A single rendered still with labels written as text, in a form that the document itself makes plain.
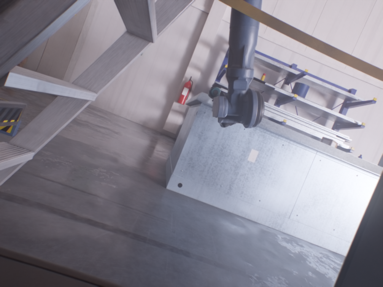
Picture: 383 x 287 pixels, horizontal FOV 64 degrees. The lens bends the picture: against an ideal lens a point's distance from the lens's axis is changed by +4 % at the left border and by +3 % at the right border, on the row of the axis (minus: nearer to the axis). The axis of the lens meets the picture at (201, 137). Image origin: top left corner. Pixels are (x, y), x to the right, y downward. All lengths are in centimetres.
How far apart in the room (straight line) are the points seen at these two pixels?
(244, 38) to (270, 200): 115
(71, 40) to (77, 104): 595
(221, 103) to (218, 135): 64
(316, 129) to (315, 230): 413
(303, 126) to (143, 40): 549
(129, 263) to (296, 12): 695
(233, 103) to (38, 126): 76
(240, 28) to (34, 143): 86
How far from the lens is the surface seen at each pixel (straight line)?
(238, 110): 132
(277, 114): 601
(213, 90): 165
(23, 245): 93
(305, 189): 215
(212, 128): 189
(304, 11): 755
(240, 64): 130
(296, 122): 613
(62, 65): 679
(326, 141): 229
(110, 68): 87
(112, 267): 92
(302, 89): 630
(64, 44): 685
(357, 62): 102
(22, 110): 141
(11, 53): 41
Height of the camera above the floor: 44
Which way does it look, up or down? 2 degrees down
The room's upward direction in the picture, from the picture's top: 22 degrees clockwise
